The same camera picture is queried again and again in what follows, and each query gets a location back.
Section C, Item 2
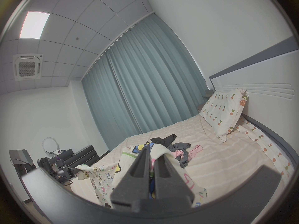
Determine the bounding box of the grey bedside table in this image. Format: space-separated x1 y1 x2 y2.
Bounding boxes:
197 89 214 112

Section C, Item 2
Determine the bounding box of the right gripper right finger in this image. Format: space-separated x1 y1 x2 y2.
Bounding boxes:
153 153 195 207

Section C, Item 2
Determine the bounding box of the ceiling air conditioner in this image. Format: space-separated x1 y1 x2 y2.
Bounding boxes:
13 53 44 82

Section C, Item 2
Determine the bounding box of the white printed pillow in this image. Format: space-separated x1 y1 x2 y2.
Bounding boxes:
200 88 249 143

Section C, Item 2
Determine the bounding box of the white printed pyjama top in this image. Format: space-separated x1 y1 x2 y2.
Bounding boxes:
75 143 208 209

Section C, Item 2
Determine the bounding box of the ceiling light panel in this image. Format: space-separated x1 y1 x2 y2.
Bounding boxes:
20 11 50 40

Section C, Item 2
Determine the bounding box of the blue-green curtain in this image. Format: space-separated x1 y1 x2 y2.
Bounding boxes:
81 13 211 152

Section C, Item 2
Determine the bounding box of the dark grey chest of drawers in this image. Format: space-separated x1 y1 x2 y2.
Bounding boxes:
55 145 101 170

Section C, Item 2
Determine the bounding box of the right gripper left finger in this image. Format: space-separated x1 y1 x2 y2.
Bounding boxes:
110 144 151 207

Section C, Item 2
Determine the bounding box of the pile of clothes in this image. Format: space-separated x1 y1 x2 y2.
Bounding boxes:
150 133 204 170

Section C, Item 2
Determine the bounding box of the round white mirror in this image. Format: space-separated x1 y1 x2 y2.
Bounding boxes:
42 137 62 156

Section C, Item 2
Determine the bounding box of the bed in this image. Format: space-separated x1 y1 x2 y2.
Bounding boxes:
70 35 299 209

